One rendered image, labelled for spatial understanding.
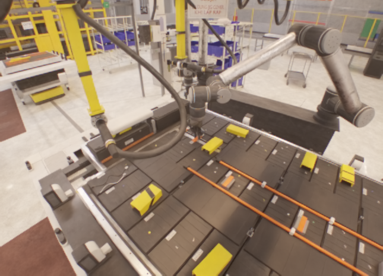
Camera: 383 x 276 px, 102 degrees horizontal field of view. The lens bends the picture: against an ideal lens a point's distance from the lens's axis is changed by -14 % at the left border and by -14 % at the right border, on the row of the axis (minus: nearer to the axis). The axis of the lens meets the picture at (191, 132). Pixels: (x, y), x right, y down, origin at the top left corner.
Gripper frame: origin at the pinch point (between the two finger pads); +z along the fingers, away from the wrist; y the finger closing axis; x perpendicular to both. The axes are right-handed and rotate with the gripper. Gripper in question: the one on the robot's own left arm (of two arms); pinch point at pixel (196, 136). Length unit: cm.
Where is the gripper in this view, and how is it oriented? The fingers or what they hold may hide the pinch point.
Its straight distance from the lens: 136.8
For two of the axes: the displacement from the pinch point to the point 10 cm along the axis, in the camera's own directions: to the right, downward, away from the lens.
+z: 0.0, 8.2, 5.7
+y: -7.6, -3.8, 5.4
